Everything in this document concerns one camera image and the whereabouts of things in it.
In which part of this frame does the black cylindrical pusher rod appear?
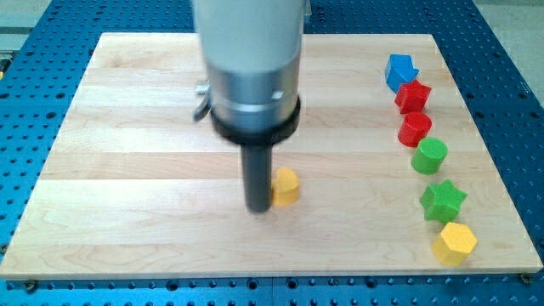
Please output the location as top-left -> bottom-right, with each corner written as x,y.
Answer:
241,145 -> 272,213

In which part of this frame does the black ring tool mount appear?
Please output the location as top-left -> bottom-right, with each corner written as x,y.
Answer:
210,98 -> 301,146

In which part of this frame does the yellow heart block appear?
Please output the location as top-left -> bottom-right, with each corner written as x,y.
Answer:
271,167 -> 300,207

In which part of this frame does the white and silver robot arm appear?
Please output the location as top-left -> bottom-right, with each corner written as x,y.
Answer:
192,0 -> 307,213

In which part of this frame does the light wooden board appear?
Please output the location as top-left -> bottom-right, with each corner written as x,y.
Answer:
1,33 -> 542,280

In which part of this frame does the blue arrow block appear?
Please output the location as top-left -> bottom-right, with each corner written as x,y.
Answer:
384,54 -> 419,93

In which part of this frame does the red cylinder block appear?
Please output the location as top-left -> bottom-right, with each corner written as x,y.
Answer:
398,112 -> 433,148

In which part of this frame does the red star block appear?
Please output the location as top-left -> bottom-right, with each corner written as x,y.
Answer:
394,80 -> 432,114

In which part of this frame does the green cylinder block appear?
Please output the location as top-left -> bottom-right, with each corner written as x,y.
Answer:
411,137 -> 448,175

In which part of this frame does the green star block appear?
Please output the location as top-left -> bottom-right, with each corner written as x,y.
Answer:
419,179 -> 468,224

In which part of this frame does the yellow hexagon block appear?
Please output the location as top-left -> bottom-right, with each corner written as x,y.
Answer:
431,222 -> 478,267

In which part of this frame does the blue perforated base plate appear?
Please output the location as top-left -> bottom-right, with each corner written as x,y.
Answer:
1,1 -> 543,305

